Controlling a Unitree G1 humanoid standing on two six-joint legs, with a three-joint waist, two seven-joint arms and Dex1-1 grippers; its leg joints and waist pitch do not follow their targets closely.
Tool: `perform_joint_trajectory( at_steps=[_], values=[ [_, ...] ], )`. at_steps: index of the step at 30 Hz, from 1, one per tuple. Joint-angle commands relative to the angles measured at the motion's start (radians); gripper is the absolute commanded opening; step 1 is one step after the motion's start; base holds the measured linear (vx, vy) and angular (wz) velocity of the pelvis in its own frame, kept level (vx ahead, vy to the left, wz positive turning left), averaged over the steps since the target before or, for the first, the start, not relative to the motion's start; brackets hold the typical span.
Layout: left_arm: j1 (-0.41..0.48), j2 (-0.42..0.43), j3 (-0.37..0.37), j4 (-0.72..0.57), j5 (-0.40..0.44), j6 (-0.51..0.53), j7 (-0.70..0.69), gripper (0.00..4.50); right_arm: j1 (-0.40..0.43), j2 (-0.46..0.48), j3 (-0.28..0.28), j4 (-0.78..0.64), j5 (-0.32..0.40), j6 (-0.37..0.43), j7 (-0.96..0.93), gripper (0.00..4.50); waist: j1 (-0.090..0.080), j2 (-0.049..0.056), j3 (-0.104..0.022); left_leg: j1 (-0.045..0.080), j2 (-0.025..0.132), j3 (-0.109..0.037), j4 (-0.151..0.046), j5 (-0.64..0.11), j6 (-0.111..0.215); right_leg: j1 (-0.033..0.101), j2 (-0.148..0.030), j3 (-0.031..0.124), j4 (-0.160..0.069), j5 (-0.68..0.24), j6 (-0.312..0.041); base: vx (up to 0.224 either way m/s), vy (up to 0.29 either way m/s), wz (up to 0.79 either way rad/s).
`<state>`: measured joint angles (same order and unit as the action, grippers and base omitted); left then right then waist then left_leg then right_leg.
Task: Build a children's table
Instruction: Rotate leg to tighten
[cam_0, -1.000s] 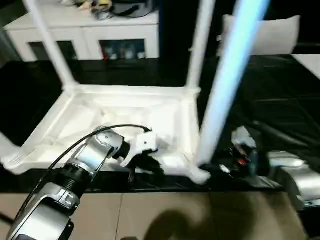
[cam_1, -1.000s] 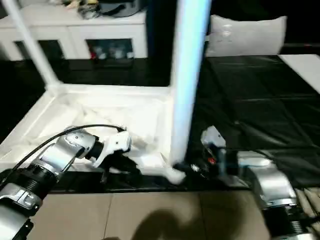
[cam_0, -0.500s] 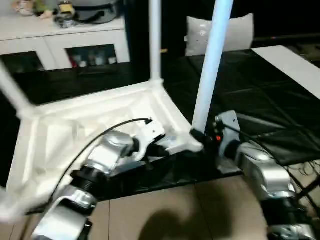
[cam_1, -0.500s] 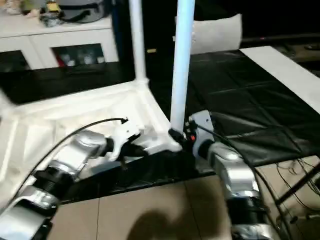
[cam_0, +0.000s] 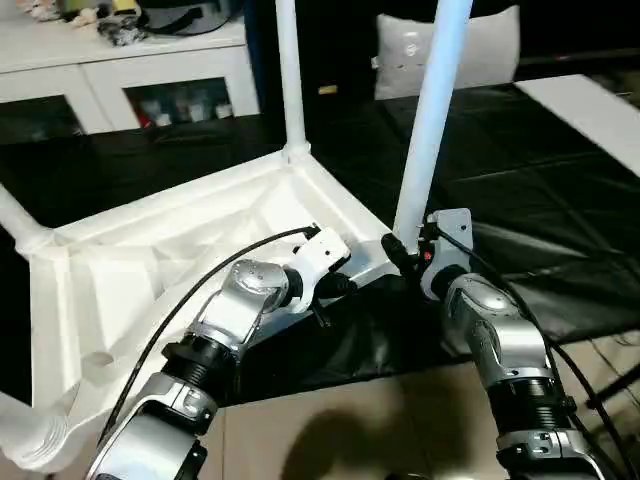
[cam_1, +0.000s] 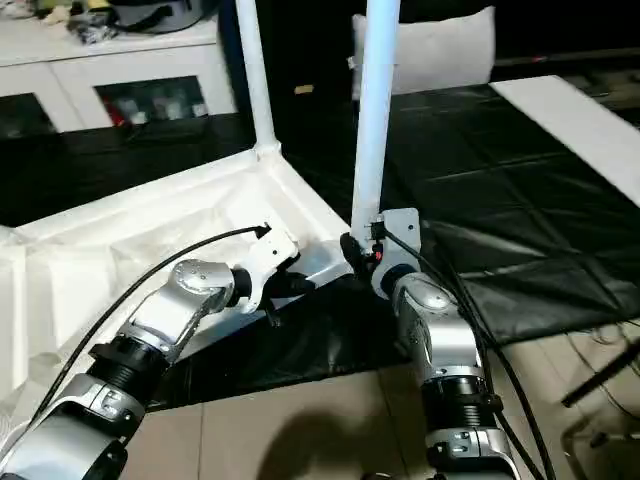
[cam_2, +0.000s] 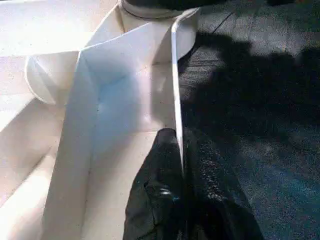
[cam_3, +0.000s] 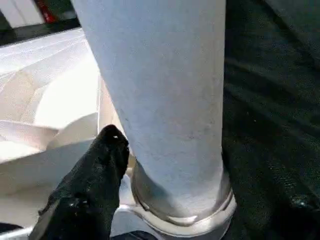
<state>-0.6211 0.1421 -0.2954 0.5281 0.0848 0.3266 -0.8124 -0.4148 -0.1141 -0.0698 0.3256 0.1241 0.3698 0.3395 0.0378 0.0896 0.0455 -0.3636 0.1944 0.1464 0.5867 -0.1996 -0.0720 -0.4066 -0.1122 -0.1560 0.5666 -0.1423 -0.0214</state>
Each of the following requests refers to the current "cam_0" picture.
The white plastic table top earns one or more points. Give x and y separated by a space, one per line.
150 260

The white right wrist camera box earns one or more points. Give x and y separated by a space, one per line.
450 228

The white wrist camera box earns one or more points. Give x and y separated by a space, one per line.
322 258
450 228

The black floor stand leg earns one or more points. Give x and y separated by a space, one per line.
615 385

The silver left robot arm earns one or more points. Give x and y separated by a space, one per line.
235 310

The grey pillow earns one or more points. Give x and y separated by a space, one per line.
490 50

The black cabinet with yellow label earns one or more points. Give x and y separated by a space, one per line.
340 50

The white sideboard cabinet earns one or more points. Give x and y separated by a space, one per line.
80 70

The white plastic table leg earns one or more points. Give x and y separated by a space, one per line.
432 120
30 435
291 80
20 225

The white flat board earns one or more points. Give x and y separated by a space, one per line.
590 115

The colourful clutter bundle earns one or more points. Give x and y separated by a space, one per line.
100 25

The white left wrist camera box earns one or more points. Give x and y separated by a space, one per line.
322 258

